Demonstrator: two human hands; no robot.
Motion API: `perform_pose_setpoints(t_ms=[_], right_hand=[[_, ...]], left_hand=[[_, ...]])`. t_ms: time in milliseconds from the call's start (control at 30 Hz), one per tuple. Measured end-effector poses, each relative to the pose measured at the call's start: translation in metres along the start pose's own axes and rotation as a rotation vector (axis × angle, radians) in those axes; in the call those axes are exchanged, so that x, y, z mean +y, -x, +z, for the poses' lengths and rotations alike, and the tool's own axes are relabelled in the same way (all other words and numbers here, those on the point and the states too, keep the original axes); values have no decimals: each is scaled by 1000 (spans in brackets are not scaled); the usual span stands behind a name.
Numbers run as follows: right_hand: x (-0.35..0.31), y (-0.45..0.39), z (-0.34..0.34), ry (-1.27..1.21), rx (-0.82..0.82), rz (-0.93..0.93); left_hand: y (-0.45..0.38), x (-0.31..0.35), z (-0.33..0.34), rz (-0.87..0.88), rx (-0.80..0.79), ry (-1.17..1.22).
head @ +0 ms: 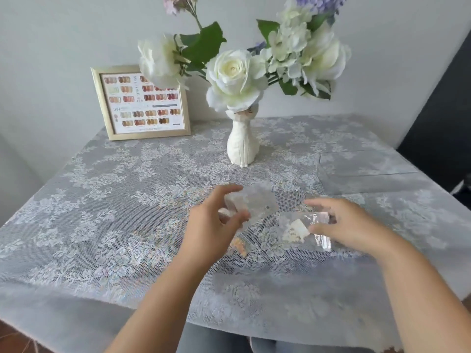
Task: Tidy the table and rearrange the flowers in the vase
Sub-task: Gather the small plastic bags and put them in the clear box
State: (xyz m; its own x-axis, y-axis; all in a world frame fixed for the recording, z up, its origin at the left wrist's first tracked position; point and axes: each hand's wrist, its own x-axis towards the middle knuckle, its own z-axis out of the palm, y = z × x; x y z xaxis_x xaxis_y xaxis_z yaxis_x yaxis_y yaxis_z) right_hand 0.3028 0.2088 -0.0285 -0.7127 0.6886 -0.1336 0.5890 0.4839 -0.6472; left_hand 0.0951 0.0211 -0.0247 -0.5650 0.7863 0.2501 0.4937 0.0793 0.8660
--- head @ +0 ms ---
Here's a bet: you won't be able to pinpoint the person's right hand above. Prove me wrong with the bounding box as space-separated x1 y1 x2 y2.
304 197 406 260

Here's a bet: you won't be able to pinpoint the person's left hand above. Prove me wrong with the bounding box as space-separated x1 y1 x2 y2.
179 184 252 268

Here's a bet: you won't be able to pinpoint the clear bag of orange nail tips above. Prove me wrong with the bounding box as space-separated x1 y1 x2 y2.
228 235 255 258

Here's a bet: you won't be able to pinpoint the clear glass tray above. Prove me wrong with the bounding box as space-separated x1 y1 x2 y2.
317 150 419 197

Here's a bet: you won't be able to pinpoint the clear bag of white nail tips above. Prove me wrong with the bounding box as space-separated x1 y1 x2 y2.
219 184 279 232

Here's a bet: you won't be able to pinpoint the clear bag of white pieces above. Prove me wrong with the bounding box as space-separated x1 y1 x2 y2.
278 211 338 252

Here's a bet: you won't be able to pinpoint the white cat-shaped vase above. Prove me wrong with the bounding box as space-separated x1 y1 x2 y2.
226 104 260 169

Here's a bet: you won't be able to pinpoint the gold framed nail colour chart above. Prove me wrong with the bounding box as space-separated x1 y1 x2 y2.
90 65 192 142

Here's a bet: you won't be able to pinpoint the pink lilac flower stem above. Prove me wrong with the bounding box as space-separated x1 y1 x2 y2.
163 0 227 76

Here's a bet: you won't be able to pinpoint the person's left forearm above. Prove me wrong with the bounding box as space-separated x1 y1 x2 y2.
105 250 218 353

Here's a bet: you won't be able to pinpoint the person's right forearm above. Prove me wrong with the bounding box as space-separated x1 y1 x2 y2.
375 239 471 353

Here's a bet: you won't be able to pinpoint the person's blue jeans legs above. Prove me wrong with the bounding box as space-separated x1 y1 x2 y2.
179 321 368 353

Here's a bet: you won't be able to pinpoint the black shelf unit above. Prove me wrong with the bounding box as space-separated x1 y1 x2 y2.
396 31 471 202

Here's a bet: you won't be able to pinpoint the white lace tablecloth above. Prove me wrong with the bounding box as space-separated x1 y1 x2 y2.
0 113 471 353

